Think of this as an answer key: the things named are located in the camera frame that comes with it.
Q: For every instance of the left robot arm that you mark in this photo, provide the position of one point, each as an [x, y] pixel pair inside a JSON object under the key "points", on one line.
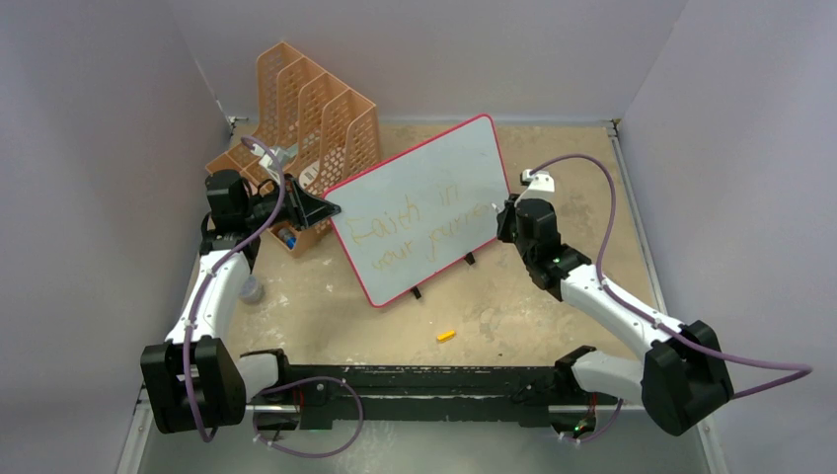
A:
{"points": [[192, 382]]}

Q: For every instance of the yellow marker cap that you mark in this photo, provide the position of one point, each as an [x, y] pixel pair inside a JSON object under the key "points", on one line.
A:
{"points": [[444, 337]]}

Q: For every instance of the clear plastic jar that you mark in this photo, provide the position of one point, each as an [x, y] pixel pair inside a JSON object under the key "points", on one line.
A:
{"points": [[252, 291]]}

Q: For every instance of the orange plastic file organizer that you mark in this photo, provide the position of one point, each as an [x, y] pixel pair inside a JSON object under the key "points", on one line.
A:
{"points": [[331, 129]]}

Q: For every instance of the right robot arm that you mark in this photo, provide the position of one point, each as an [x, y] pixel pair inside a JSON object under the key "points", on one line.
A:
{"points": [[671, 375]]}

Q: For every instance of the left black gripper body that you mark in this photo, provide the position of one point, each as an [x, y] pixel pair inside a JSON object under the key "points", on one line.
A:
{"points": [[259, 210]]}

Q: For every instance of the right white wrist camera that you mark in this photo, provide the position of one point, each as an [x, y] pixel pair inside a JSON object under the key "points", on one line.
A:
{"points": [[538, 184]]}

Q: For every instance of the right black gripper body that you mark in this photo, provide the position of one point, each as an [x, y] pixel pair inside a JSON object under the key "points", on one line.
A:
{"points": [[508, 231]]}

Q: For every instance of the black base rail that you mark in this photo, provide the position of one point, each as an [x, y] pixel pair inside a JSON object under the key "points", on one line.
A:
{"points": [[529, 396]]}

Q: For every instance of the small items in organizer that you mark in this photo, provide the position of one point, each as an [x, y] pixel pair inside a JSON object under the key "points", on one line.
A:
{"points": [[287, 236]]}

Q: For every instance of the pink framed whiteboard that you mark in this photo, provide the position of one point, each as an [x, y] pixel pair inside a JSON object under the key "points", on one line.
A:
{"points": [[413, 216]]}

